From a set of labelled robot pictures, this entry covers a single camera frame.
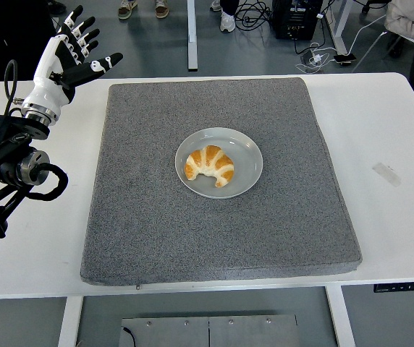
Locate person's tan shoe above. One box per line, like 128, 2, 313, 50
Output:
154, 0, 170, 20
117, 0, 138, 20

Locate grey metal plate with screws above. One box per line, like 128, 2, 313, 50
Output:
118, 314, 301, 347

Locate black desk control panel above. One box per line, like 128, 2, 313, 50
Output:
373, 280, 414, 294

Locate beige padded jacket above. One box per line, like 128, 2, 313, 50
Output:
384, 0, 414, 44

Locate croissant bread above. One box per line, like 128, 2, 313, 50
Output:
185, 145, 235, 188

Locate grey speckled cushion mat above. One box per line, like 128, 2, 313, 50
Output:
80, 77, 363, 287

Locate white background desk leg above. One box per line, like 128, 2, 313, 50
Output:
186, 0, 199, 72

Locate white charger with cable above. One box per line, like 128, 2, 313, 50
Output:
295, 14, 389, 75

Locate black computer case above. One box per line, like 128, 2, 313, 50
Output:
271, 0, 324, 41

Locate tangled black floor cables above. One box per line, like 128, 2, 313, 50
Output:
234, 0, 275, 32

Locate white angled desk leg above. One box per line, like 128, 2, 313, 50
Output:
324, 0, 351, 55

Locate pale grey round plate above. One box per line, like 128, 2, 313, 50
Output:
174, 127, 264, 200

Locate person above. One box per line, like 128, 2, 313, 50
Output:
0, 0, 67, 102

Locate translucent tape strip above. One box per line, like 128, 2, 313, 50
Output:
372, 162, 402, 188

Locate thin black cable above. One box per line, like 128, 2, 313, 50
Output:
121, 327, 136, 347

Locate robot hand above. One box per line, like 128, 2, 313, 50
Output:
21, 4, 124, 117

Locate white table leg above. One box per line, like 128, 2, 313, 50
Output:
324, 286, 356, 347
56, 296, 84, 347

